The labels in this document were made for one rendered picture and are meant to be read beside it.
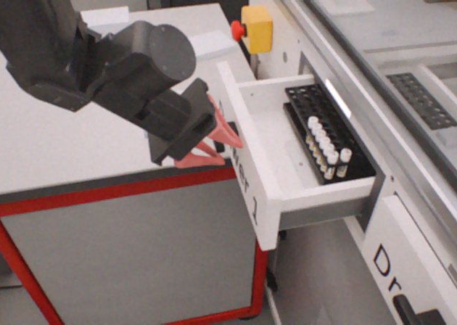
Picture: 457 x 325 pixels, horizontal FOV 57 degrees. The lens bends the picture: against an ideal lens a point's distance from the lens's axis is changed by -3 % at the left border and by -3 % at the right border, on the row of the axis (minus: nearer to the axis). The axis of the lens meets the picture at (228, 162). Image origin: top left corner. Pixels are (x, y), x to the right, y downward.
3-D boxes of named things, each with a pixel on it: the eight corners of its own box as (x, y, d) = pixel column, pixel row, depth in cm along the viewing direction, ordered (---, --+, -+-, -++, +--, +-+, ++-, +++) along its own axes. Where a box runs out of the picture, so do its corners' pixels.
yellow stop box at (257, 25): (246, 55, 86) (247, 22, 81) (238, 38, 91) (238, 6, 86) (270, 52, 87) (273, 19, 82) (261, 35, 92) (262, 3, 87)
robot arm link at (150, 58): (39, 20, 44) (22, 94, 41) (93, -39, 36) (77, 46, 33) (136, 65, 51) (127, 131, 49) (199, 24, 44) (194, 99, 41)
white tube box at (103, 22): (80, 46, 104) (75, 27, 101) (81, 30, 110) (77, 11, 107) (132, 40, 106) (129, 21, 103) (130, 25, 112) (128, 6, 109)
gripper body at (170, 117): (220, 115, 49) (168, 83, 44) (163, 170, 53) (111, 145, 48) (210, 83, 53) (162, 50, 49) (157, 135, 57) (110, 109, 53)
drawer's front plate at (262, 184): (262, 253, 55) (268, 196, 48) (216, 115, 76) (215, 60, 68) (275, 250, 56) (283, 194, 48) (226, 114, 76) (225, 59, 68)
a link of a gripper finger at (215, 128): (260, 151, 54) (205, 117, 48) (221, 185, 57) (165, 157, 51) (246, 117, 59) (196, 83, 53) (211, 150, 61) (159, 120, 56)
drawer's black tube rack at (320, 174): (320, 198, 60) (327, 165, 55) (281, 120, 72) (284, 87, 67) (457, 173, 63) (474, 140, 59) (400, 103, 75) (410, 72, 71)
